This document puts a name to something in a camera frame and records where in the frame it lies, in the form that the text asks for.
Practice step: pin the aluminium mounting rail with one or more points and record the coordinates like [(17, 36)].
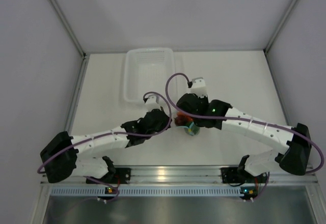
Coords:
[(202, 174)]

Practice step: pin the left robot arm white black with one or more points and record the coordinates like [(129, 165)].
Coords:
[(87, 155)]

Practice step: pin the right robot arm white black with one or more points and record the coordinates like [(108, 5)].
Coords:
[(290, 149)]

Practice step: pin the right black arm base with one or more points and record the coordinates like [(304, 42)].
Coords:
[(233, 177)]

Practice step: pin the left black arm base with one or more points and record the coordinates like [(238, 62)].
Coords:
[(119, 175)]

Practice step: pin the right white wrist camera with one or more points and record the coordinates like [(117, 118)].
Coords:
[(198, 87)]

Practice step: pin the clear zip top bag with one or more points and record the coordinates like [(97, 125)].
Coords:
[(182, 127)]

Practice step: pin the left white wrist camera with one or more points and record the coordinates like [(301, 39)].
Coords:
[(152, 102)]

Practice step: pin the white plastic basket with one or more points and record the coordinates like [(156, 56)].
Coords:
[(146, 70)]

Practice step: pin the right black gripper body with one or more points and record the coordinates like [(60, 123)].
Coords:
[(205, 99)]

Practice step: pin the fake green lime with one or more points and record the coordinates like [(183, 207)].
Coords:
[(191, 129)]

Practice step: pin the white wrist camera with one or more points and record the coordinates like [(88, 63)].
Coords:
[(198, 87), (152, 102)]

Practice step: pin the fake red apple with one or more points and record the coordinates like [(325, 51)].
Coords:
[(181, 119)]

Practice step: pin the white slotted cable duct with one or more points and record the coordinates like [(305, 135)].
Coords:
[(153, 191)]

